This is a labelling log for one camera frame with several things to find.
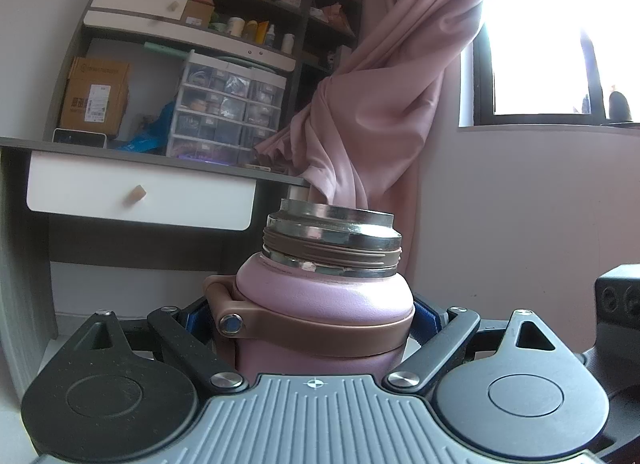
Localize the orange snack packet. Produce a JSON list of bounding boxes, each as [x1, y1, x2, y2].
[[324, 2, 352, 31]]

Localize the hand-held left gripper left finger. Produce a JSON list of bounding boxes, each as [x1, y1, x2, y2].
[[65, 298, 250, 396]]

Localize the grey desk shelving unit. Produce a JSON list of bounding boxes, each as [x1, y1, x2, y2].
[[0, 0, 364, 386]]

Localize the small white screen device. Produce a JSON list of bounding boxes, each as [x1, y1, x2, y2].
[[51, 127, 108, 150]]

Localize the pink insulated bottle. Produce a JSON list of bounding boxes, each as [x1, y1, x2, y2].
[[202, 197, 417, 381]]

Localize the clear plastic drawer organizer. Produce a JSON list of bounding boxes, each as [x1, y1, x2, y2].
[[164, 50, 289, 168]]

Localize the small tan box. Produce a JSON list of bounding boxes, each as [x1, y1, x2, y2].
[[180, 0, 217, 28]]

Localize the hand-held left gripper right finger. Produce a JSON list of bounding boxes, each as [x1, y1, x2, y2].
[[381, 299, 584, 393]]

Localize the dark object on windowsill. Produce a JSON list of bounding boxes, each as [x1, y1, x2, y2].
[[606, 88, 632, 121]]

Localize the pink curtain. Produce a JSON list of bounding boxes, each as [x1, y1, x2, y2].
[[251, 0, 512, 286]]

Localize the blue plastic bag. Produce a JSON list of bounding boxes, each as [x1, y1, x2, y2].
[[111, 100, 177, 156]]

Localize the brown cardboard box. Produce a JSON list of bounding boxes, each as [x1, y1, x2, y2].
[[58, 56, 132, 141]]

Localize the dark framed window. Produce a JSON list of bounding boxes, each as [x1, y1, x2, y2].
[[471, 0, 640, 128]]

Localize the yellow tube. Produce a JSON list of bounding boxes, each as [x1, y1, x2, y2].
[[244, 19, 272, 45]]

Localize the white desk drawer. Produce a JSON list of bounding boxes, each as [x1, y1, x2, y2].
[[25, 150, 258, 232]]

